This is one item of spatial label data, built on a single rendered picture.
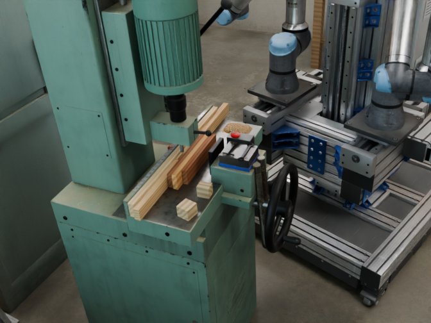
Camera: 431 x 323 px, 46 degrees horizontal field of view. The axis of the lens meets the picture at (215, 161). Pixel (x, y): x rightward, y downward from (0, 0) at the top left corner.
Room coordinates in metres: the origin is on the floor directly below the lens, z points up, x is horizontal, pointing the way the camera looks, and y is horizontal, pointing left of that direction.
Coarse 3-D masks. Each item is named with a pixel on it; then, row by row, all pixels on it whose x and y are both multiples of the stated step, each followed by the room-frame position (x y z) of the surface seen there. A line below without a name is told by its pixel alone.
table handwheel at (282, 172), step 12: (288, 168) 1.23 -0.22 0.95; (276, 180) 1.18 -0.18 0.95; (276, 192) 1.14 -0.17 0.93; (252, 204) 1.24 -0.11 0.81; (264, 204) 1.22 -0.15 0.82; (276, 204) 1.12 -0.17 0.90; (288, 204) 1.19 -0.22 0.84; (276, 216) 1.18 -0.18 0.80; (288, 216) 1.19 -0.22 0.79; (264, 228) 1.09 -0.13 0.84; (276, 228) 1.14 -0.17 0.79; (288, 228) 1.24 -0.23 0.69; (264, 240) 1.09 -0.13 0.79; (276, 240) 1.18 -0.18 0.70
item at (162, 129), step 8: (160, 112) 1.42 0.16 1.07; (168, 112) 1.41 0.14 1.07; (152, 120) 1.37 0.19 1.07; (160, 120) 1.36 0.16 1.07; (168, 120) 1.36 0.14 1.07; (184, 120) 1.35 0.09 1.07; (192, 120) 1.35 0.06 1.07; (152, 128) 1.36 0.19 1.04; (160, 128) 1.35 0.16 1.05; (168, 128) 1.34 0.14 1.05; (176, 128) 1.32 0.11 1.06; (184, 128) 1.31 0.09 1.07; (192, 128) 1.33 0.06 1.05; (152, 136) 1.37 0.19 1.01; (160, 136) 1.35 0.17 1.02; (168, 136) 1.34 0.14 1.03; (176, 136) 1.33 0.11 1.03; (184, 136) 1.31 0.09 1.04; (192, 136) 1.33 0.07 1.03; (184, 144) 1.32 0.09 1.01
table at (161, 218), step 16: (256, 128) 1.55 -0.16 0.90; (224, 144) 1.46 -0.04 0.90; (256, 144) 1.51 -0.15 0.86; (208, 160) 1.37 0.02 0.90; (208, 176) 1.28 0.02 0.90; (176, 192) 1.21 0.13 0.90; (192, 192) 1.21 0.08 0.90; (224, 192) 1.23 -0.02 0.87; (160, 208) 1.14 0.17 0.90; (208, 208) 1.14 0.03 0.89; (128, 224) 1.12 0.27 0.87; (144, 224) 1.09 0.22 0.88; (160, 224) 1.07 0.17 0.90; (176, 224) 1.07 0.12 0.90; (192, 224) 1.06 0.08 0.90; (176, 240) 1.05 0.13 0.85; (192, 240) 1.04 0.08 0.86
